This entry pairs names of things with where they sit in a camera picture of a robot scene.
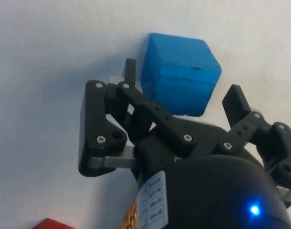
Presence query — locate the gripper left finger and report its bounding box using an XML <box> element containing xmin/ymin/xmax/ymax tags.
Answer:
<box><xmin>78</xmin><ymin>58</ymin><xmax>198</xmax><ymax>177</ymax></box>

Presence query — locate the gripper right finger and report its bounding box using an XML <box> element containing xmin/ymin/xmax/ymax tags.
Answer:
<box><xmin>214</xmin><ymin>84</ymin><xmax>291</xmax><ymax>208</ymax></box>

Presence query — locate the blue cube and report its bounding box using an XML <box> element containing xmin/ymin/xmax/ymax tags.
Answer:
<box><xmin>140</xmin><ymin>33</ymin><xmax>222</xmax><ymax>117</ymax></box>

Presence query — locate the wicker basket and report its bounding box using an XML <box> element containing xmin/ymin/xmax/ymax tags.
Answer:
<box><xmin>123</xmin><ymin>199</ymin><xmax>139</xmax><ymax>229</ymax></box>

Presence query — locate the red block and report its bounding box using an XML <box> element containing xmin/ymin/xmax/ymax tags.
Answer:
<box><xmin>32</xmin><ymin>218</ymin><xmax>73</xmax><ymax>229</ymax></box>

